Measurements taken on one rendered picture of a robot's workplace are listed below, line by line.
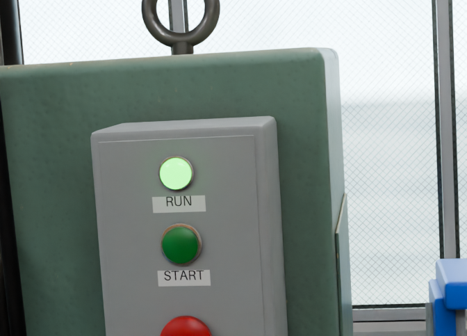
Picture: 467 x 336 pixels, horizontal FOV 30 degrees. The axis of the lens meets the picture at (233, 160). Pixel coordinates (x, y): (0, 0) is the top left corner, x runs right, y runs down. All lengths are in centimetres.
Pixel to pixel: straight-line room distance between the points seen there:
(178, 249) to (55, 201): 12
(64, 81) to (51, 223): 9
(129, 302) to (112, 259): 3
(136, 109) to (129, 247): 10
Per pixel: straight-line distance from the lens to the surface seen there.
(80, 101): 56
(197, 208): 48
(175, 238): 48
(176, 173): 47
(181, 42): 64
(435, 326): 141
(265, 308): 49
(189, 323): 49
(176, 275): 49
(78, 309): 58
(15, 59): 69
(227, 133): 47
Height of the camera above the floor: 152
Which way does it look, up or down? 7 degrees down
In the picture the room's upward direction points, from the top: 3 degrees counter-clockwise
